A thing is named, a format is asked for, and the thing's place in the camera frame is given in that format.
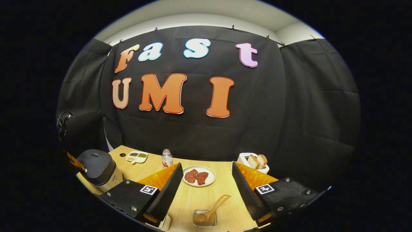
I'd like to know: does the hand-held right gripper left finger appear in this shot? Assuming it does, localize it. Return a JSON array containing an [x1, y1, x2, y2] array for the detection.
[[100, 162, 184, 226]]

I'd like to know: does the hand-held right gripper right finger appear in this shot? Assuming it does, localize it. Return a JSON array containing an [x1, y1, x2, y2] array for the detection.
[[231, 161, 332, 226]]

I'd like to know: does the black rice cooker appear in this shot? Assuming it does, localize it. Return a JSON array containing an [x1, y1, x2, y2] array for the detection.
[[76, 149, 124, 193]]

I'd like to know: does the wooden spoon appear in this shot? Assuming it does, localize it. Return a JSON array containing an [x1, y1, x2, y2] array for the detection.
[[194, 194, 231, 226]]

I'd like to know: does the white container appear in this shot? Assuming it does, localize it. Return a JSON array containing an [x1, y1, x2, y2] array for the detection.
[[145, 213, 172, 231]]

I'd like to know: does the white toaster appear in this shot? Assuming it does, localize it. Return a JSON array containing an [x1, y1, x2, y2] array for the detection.
[[237, 152, 270, 174]]

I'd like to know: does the clear plastic drink bottle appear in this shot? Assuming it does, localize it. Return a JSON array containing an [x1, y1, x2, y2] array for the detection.
[[161, 149, 173, 169]]

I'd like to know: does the white round plate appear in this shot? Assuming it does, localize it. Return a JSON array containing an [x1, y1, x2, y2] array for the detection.
[[182, 166, 216, 187]]

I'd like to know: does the white divided grain dish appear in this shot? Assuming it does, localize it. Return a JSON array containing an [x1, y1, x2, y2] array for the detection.
[[126, 151, 148, 164]]

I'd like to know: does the black backdrop cloth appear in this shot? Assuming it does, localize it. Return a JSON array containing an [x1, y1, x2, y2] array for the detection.
[[56, 26, 361, 194]]

